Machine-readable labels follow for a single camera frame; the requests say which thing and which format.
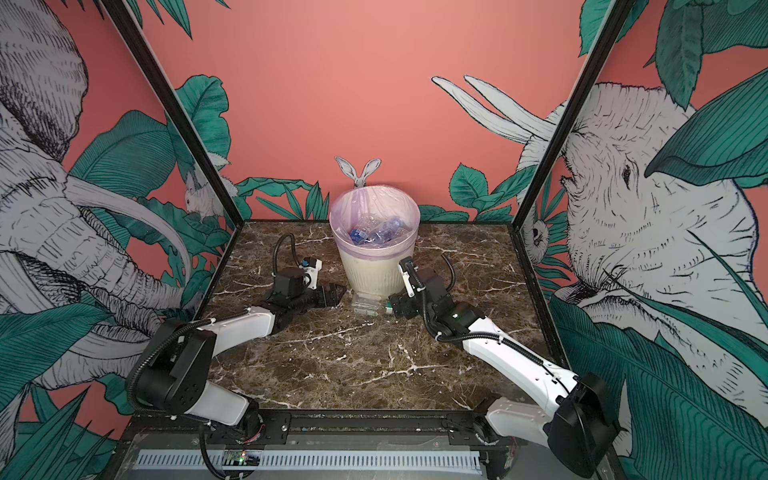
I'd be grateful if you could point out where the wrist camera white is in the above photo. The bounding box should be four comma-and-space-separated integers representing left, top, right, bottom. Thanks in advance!
300, 257, 323, 290
398, 256, 423, 298

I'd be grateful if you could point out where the white slotted vent strip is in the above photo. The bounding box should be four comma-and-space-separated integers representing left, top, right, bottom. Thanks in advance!
132, 449, 483, 474

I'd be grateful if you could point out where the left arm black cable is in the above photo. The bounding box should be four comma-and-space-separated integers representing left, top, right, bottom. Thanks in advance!
272, 232, 301, 277

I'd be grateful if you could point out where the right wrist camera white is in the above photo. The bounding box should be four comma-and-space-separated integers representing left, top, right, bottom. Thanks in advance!
398, 256, 423, 298

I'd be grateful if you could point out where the black frame post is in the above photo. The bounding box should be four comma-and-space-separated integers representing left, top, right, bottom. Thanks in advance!
100, 0, 245, 229
512, 0, 635, 233

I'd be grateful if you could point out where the white ribbed waste bin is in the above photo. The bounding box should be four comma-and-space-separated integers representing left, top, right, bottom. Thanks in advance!
338, 249, 406, 297

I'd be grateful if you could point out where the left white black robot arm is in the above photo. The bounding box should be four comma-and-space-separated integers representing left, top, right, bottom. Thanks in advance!
126, 266, 347, 430

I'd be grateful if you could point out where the clear bottle green band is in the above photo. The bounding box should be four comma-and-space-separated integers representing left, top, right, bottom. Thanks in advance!
351, 293, 393, 316

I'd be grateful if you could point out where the left black frame post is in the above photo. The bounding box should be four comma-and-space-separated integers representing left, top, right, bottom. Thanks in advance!
100, 0, 245, 229

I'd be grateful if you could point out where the pink plastic bin liner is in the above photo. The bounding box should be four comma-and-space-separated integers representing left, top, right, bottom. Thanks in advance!
329, 185, 420, 261

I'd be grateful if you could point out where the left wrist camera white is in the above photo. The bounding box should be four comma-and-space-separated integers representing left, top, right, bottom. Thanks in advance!
300, 257, 323, 290

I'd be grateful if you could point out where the blue label bottle white cap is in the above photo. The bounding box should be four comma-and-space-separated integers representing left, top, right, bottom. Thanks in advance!
349, 226, 375, 246

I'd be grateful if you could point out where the black front rail frame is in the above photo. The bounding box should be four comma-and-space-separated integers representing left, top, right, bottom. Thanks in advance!
101, 409, 622, 479

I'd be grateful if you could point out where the right black frame post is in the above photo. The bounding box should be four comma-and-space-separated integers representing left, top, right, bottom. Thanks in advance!
512, 0, 635, 233

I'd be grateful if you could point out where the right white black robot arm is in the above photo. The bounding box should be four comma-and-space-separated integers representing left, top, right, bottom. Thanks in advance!
389, 257, 620, 478

